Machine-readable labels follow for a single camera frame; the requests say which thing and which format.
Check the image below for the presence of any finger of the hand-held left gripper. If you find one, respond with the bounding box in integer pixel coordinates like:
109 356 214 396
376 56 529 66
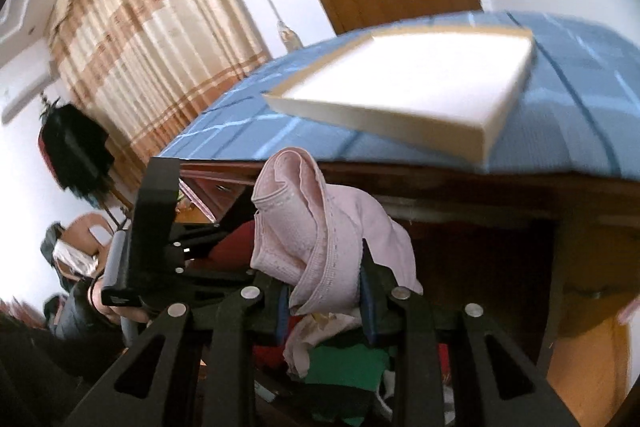
172 271 262 324
174 192 259 259

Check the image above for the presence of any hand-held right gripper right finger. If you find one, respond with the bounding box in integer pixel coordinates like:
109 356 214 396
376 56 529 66
357 239 581 427

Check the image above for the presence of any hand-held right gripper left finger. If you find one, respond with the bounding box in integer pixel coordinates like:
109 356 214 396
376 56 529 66
65 281 293 427

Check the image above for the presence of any green and black underwear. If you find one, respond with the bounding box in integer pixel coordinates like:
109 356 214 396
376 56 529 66
302 339 396 427

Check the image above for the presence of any pink underwear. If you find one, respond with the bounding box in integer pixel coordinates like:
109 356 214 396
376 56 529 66
249 147 425 380

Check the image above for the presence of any wooden drawer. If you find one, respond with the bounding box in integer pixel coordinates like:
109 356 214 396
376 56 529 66
175 187 633 427

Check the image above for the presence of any white tray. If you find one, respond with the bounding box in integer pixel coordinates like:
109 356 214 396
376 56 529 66
262 24 536 160

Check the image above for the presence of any person's left forearm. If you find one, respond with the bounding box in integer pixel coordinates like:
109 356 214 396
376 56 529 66
47 282 131 360

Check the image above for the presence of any person's left hand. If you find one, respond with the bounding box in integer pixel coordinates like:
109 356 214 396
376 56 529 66
89 276 152 326

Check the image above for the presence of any wooden chair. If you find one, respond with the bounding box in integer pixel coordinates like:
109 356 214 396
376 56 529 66
47 213 126 288

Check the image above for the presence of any black hanging bag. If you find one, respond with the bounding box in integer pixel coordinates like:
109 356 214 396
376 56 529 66
39 103 113 200

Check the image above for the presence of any beige striped curtain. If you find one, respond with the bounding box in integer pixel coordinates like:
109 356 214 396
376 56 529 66
47 0 271 188

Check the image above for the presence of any curtain tieback tassel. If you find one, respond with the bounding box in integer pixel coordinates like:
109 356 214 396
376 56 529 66
260 0 303 50

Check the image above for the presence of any blue plaid bed cover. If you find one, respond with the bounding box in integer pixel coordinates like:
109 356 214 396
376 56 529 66
152 10 640 185

